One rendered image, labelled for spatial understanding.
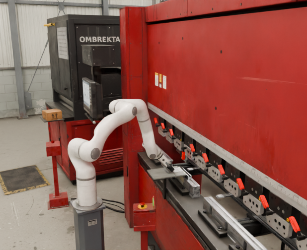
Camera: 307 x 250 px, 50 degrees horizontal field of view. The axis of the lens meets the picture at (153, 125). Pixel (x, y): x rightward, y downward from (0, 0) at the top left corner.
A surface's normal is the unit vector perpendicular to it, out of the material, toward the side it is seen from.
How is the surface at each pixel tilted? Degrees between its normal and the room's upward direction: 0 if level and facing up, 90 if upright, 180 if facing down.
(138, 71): 90
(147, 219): 90
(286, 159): 90
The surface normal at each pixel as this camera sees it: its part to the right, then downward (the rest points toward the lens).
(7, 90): 0.47, 0.23
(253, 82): -0.95, 0.08
